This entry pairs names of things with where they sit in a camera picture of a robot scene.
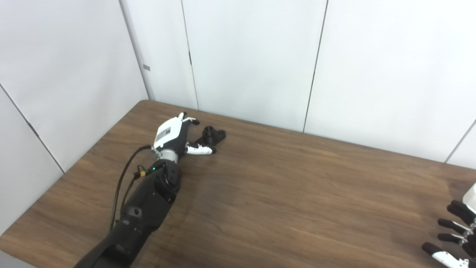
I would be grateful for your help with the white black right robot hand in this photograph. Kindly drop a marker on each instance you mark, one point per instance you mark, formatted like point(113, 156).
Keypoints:
point(470, 245)

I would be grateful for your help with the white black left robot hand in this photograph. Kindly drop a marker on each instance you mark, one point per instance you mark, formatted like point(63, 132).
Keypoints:
point(167, 132)

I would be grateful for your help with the black flanged holder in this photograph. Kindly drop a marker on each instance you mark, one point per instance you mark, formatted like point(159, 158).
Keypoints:
point(214, 136)

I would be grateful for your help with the round white piece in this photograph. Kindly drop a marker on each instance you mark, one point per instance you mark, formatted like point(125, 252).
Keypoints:
point(472, 197)

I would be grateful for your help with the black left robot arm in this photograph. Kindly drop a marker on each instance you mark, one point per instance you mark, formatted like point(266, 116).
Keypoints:
point(148, 208)

